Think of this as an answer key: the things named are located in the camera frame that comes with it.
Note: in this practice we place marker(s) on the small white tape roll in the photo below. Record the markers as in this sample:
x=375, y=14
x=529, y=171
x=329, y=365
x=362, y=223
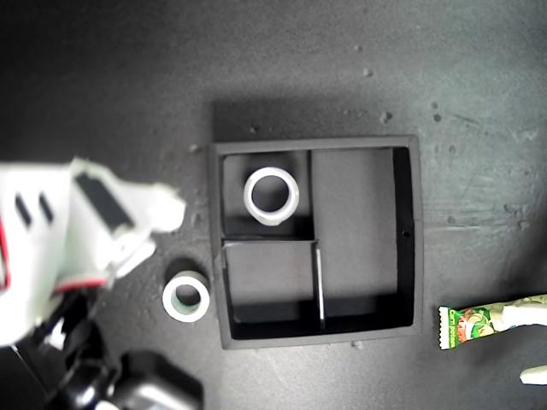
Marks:
x=168, y=299

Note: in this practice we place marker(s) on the black tray with wells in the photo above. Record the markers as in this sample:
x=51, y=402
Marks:
x=354, y=222

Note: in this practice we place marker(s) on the green printed snack bar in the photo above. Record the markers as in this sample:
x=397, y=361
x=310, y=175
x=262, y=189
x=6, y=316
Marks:
x=466, y=326

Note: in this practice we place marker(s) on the large white tape roll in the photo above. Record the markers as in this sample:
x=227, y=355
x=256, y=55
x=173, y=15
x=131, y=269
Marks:
x=250, y=205

